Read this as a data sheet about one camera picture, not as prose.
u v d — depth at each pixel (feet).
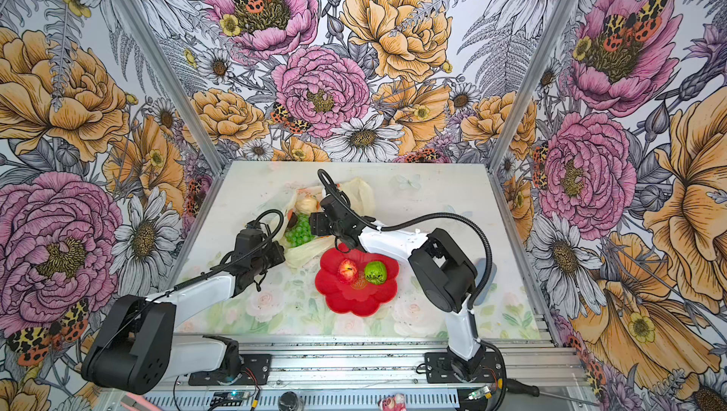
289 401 2.03
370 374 2.44
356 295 2.86
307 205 3.37
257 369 2.43
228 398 2.33
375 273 2.79
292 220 3.14
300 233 3.17
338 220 2.31
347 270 2.84
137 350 1.38
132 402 2.26
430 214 1.76
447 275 1.65
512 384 2.30
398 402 2.21
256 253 2.13
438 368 2.42
